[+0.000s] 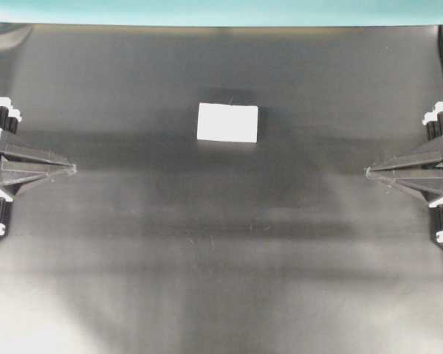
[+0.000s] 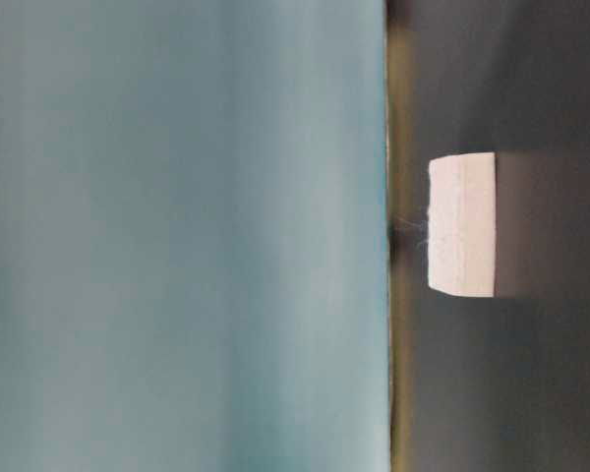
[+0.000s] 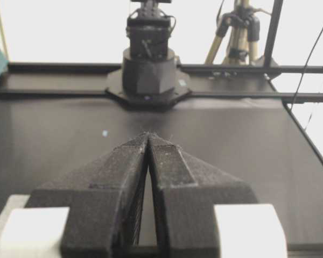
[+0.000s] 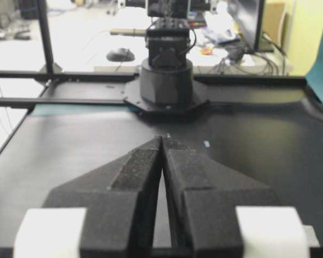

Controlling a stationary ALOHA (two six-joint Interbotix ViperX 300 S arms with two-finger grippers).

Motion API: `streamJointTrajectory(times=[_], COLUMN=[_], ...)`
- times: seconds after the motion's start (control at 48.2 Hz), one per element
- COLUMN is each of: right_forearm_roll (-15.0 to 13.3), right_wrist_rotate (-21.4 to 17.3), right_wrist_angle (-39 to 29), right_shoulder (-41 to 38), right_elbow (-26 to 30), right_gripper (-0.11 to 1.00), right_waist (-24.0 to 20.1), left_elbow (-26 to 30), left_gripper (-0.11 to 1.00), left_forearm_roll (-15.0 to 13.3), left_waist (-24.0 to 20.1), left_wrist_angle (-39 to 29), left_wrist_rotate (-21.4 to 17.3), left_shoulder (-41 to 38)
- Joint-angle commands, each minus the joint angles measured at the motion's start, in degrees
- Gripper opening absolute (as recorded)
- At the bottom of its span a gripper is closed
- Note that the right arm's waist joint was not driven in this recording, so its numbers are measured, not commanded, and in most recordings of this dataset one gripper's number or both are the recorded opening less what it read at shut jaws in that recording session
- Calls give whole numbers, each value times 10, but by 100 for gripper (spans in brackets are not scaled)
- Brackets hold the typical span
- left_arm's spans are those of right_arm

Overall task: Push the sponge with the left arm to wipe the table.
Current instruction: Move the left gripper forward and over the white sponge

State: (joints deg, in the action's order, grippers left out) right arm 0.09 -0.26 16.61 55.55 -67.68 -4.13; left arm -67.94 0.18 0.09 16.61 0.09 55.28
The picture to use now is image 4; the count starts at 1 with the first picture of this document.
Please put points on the black computer mouse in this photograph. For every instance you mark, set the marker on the black computer mouse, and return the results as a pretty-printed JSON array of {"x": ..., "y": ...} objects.
[{"x": 120, "y": 55}]

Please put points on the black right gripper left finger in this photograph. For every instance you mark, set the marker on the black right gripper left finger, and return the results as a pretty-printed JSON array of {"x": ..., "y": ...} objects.
[{"x": 107, "y": 212}]

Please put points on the black computer monitor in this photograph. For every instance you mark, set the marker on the black computer monitor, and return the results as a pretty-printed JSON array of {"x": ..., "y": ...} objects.
[{"x": 248, "y": 15}]

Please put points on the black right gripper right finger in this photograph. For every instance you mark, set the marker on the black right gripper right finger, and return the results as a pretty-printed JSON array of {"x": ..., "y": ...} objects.
[{"x": 205, "y": 195}]

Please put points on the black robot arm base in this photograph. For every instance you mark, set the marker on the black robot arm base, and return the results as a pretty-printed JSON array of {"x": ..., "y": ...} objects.
[{"x": 166, "y": 76}]

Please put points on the black metal frame post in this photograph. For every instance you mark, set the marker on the black metal frame post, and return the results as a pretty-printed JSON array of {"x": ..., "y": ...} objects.
[{"x": 45, "y": 36}]

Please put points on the black octagonal mounting plate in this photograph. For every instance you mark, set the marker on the black octagonal mounting plate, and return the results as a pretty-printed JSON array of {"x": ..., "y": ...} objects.
[{"x": 132, "y": 96}]

